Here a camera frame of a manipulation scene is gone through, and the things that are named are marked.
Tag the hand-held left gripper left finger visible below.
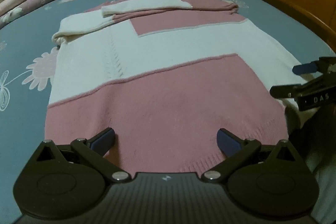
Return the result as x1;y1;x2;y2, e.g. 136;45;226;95
29;128;132;183

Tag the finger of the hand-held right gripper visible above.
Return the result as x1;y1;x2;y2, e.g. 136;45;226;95
270;84;305;98
292;61;322;75

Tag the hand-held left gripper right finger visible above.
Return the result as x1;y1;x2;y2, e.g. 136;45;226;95
201;128;307;183

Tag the pink and white knit sweater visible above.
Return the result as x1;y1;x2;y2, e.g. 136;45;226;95
45;0;310;174

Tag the blue floral bed sheet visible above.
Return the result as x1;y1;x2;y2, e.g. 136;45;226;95
0;0;334;224

